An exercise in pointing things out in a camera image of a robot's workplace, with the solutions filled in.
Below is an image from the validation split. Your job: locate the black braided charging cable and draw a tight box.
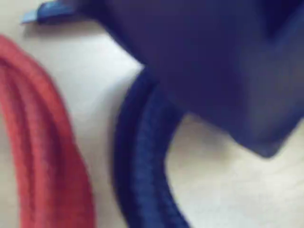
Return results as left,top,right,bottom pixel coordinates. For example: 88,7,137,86
113,68,193,228

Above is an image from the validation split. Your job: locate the red braided charging cable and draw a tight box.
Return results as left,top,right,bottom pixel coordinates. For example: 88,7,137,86
0,33,99,228

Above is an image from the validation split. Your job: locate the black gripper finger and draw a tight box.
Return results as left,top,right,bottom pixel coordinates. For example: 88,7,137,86
20,0,83,25
78,0,304,159

